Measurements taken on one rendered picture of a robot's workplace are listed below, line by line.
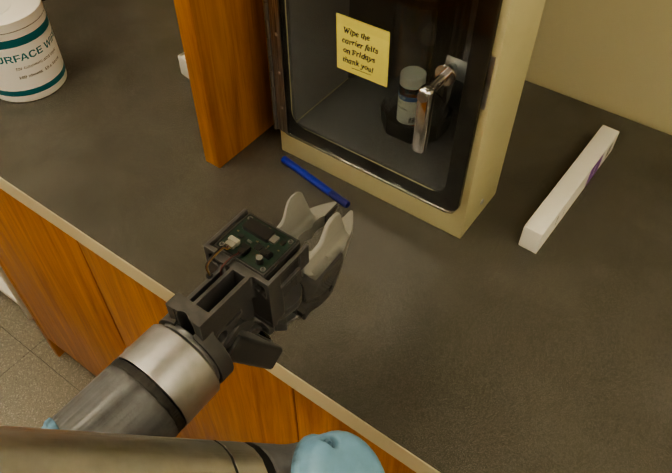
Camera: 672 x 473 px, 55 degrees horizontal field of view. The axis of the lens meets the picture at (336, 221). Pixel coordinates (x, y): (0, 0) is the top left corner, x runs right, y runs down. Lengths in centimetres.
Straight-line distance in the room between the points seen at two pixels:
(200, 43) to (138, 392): 52
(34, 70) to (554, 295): 89
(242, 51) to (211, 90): 7
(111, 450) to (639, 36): 100
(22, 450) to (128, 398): 18
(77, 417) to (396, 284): 48
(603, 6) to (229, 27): 59
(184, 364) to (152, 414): 4
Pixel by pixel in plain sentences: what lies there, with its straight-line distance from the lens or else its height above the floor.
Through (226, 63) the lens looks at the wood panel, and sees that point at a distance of 94.
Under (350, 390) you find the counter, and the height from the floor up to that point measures 94.
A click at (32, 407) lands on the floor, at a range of 199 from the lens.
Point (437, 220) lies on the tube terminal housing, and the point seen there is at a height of 95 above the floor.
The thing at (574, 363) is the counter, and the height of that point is 94.
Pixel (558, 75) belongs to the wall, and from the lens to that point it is 124.
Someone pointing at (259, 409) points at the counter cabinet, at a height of 67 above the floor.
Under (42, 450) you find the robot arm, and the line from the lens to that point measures 34.
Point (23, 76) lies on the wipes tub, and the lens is 122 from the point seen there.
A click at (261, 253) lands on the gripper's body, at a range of 53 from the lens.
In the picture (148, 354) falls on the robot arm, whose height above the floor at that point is 120.
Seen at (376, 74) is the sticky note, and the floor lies 116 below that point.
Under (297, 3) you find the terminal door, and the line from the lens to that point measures 84.
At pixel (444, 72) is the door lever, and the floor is 121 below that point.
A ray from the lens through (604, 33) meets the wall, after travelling 117.
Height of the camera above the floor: 163
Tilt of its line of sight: 48 degrees down
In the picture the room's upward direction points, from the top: straight up
